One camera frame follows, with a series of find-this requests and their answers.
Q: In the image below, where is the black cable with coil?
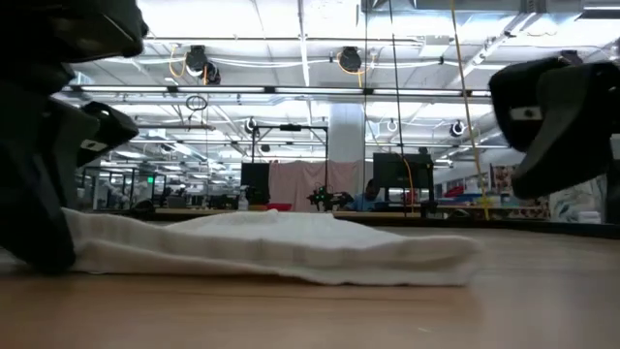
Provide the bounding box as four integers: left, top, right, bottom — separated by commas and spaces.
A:
388, 0, 408, 217

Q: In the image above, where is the pink cloth backdrop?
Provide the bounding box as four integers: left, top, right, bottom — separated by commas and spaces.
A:
268, 159, 374, 213

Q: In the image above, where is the small black monitor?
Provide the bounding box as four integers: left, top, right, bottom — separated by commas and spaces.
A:
240, 162, 271, 205

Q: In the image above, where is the black stand frame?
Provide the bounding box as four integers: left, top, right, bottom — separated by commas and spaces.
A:
250, 123, 330, 209

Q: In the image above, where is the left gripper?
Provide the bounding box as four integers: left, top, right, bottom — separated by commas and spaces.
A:
0, 0, 149, 169

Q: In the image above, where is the brown patterned panel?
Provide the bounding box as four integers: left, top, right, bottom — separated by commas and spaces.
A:
488, 164, 551, 220

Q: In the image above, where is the white checked towel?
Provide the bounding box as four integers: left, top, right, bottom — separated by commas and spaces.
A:
0, 207, 485, 287

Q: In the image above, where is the large black monitor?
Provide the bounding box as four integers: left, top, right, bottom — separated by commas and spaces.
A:
372, 152, 436, 214

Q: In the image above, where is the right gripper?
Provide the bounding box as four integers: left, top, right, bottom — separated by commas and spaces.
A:
488, 50, 620, 200

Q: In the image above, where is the yellow cable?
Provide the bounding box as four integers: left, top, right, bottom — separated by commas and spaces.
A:
449, 0, 495, 222

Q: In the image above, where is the person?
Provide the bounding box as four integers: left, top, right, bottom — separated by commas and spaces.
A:
346, 177, 384, 213

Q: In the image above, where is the floral patterned panel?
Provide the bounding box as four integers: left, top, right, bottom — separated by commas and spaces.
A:
551, 186, 609, 224

